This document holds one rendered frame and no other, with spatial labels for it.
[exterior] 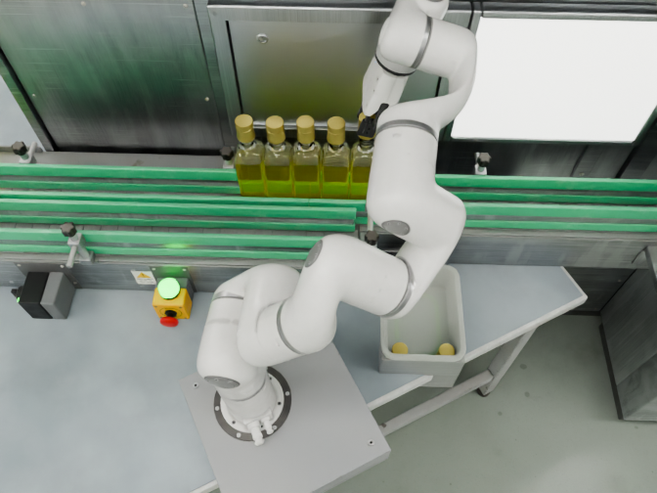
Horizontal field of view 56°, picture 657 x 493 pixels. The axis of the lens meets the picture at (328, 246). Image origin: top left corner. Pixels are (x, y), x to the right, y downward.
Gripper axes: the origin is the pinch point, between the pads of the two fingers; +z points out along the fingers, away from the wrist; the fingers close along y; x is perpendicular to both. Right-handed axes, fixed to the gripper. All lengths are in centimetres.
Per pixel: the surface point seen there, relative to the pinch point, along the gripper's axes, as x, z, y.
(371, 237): 5.7, 15.1, 15.5
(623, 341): 108, 70, 0
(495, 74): 23.7, -6.9, -12.5
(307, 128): -10.5, 3.9, 1.7
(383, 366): 15, 35, 33
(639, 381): 107, 66, 15
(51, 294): -55, 50, 22
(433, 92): 14.3, 1.2, -12.7
